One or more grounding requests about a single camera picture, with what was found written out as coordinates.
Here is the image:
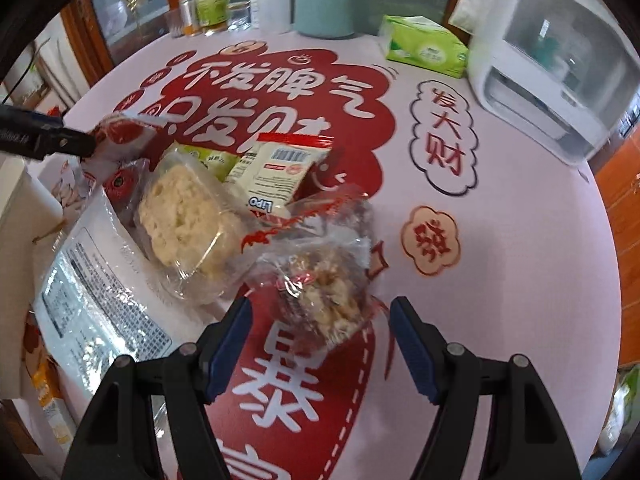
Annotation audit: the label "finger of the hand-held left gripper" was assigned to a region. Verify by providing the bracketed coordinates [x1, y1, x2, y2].
[0, 105, 98, 162]

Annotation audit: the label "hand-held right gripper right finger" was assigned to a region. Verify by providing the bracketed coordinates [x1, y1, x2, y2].
[389, 296, 583, 480]

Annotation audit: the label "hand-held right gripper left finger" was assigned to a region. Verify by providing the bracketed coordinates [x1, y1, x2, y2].
[62, 296, 256, 480]

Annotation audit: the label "red white snack packet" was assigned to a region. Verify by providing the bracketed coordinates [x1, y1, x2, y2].
[87, 111, 168, 166]

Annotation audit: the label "red round print packet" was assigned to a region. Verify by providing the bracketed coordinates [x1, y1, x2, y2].
[102, 159, 152, 206]

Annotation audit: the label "clear red puffed rice packet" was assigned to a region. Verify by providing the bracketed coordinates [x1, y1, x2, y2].
[239, 184, 377, 352]

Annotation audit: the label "pale rice cake clear wrap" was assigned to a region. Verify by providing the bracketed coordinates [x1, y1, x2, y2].
[136, 144, 253, 307]

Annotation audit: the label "snack packets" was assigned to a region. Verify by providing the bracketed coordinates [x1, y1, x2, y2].
[31, 190, 182, 413]

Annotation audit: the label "green snack packet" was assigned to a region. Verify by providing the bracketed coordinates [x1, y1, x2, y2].
[179, 144, 238, 182]

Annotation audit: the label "white biscuit packet red edge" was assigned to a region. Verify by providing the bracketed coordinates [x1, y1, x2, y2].
[224, 132, 337, 221]

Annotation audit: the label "pink red printed tablecloth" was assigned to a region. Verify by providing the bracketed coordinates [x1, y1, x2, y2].
[62, 25, 623, 480]

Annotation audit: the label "wooden glass door cabinet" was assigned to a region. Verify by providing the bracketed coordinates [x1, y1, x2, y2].
[60, 0, 211, 68]

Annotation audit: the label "glass jar metal lid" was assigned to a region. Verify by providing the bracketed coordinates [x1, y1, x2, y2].
[177, 0, 202, 37]

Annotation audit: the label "green white plastic bag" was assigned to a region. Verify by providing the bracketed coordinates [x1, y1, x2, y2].
[597, 364, 640, 457]

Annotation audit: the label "clear glass jar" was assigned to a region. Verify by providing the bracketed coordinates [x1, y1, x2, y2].
[227, 2, 252, 32]

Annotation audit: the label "white plastic bottle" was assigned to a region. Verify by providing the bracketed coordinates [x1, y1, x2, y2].
[259, 0, 294, 32]

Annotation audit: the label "teal canister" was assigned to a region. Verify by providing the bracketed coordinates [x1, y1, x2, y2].
[294, 0, 359, 39]

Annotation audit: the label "green tissue pack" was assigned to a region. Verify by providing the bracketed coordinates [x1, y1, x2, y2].
[377, 14, 469, 79]

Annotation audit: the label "white countertop appliance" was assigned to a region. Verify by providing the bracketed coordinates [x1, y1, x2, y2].
[466, 0, 640, 167]

